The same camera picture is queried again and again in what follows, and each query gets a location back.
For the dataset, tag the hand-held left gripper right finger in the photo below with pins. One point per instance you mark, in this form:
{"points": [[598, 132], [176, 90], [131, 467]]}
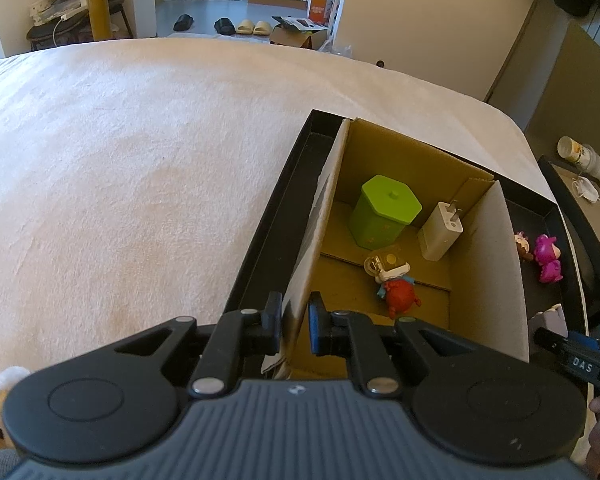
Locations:
{"points": [[315, 325]]}

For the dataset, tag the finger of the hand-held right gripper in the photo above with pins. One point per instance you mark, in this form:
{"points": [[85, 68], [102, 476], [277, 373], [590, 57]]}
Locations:
{"points": [[580, 362]]}

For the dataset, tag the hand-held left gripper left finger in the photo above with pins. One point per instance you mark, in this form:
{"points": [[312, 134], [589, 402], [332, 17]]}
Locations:
{"points": [[275, 322]]}

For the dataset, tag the grey charger plug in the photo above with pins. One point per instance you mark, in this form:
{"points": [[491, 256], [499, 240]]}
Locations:
{"points": [[547, 320]]}

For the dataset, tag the red toy figure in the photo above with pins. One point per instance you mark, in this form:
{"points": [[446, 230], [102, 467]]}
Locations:
{"points": [[400, 292]]}

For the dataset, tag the shallow black tray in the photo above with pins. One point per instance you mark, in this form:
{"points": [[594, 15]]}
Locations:
{"points": [[275, 230]]}

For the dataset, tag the cardboard box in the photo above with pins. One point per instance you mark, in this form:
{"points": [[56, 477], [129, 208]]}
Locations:
{"points": [[490, 270]]}

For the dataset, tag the green hexagonal box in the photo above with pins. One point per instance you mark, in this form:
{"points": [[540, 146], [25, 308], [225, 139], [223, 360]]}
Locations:
{"points": [[382, 210]]}

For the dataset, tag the white charger plug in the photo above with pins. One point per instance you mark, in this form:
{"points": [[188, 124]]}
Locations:
{"points": [[440, 232]]}

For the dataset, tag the pink toy figure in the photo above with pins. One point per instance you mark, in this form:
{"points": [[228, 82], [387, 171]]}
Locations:
{"points": [[547, 257]]}

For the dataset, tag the small brown toy figure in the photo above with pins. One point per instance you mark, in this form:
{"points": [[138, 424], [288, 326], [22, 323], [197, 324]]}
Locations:
{"points": [[524, 247]]}

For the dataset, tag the white face mask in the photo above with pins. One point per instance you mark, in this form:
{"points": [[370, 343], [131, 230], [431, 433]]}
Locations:
{"points": [[587, 189]]}

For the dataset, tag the stack of paper cups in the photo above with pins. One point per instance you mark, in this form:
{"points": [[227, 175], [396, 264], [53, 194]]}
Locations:
{"points": [[580, 155]]}

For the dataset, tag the leaning cardboard sheet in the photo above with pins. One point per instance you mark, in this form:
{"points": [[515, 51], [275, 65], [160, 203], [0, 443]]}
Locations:
{"points": [[570, 90]]}

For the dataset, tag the clear plastic bag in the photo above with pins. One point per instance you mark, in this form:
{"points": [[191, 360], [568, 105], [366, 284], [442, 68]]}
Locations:
{"points": [[337, 47]]}

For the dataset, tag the pale pink fluffy cloth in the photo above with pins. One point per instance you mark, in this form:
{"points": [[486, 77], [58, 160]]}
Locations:
{"points": [[0, 400]]}

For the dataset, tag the brown box with magazine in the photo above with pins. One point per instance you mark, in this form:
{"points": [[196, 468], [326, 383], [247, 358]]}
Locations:
{"points": [[295, 35]]}

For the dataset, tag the black slipper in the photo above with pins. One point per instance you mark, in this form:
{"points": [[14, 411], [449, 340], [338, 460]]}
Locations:
{"points": [[183, 22], [225, 26]]}

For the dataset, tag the orange carton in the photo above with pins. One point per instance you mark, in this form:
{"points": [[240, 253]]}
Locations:
{"points": [[318, 7]]}

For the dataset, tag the round yellow table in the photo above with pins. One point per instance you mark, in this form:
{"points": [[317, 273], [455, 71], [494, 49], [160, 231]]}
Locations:
{"points": [[97, 0]]}

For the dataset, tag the black chair with clutter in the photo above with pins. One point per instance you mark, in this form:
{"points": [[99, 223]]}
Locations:
{"points": [[55, 20]]}

